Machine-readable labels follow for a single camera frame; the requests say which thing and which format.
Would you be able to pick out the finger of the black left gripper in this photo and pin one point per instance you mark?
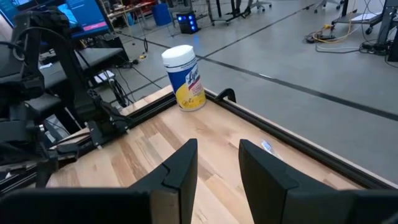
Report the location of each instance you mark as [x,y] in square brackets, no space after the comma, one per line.
[66,151]
[46,171]

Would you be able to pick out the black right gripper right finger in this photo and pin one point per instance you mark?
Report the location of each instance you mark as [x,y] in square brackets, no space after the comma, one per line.
[273,196]

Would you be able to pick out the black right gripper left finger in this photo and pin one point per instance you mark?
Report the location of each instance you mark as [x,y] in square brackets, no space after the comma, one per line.
[174,193]

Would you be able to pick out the purple toothbrush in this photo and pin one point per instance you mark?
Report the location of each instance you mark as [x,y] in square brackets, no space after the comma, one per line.
[267,146]

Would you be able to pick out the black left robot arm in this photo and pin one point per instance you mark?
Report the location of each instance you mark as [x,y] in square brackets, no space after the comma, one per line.
[77,93]

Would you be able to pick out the black equipment cart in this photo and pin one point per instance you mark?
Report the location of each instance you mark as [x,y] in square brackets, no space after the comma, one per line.
[93,56]

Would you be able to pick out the Lysol wipes canister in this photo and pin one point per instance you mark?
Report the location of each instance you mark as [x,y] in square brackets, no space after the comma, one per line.
[185,81]

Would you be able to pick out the blue-screen monitor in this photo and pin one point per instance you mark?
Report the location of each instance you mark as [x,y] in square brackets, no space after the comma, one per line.
[87,15]

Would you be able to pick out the blue bin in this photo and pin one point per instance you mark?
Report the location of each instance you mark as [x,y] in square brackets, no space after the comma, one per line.
[161,14]

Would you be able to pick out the computer tower with blue lights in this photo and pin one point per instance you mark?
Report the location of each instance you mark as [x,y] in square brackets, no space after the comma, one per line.
[186,23]

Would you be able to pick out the black wheeled equipment stand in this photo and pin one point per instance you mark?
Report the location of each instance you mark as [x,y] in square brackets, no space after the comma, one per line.
[388,28]

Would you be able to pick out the black frame hook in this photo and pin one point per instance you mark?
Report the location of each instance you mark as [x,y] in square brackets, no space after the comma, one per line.
[226,92]

